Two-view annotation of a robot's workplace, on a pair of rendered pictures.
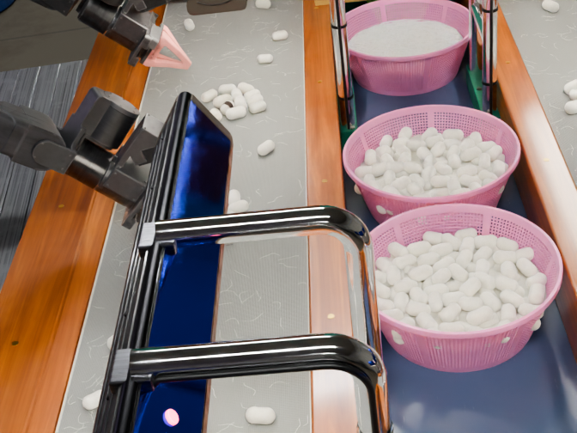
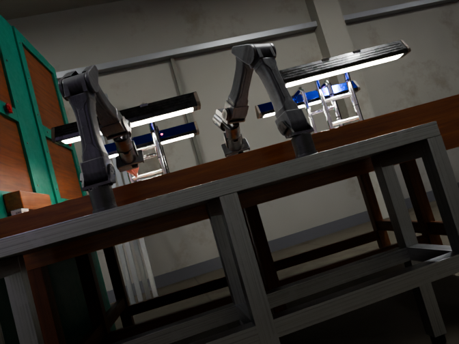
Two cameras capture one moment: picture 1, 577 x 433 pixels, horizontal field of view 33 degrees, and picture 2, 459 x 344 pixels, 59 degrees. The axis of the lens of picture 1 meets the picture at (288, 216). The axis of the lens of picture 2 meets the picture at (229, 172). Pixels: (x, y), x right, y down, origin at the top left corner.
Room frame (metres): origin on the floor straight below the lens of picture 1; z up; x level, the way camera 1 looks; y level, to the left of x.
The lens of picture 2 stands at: (1.53, 1.75, 0.60)
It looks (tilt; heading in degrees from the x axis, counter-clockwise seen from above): 4 degrees up; 259
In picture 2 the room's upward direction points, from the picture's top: 16 degrees counter-clockwise
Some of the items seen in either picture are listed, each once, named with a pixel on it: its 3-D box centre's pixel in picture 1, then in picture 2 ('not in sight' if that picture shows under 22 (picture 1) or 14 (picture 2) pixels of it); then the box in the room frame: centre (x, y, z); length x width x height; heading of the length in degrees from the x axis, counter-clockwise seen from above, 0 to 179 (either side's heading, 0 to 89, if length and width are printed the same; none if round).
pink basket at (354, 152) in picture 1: (431, 174); not in sight; (1.25, -0.23, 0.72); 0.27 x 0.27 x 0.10
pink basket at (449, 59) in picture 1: (404, 48); not in sight; (1.69, -0.27, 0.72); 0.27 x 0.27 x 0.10
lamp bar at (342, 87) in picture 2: not in sight; (307, 98); (0.53, -0.45, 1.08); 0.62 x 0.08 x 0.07; 175
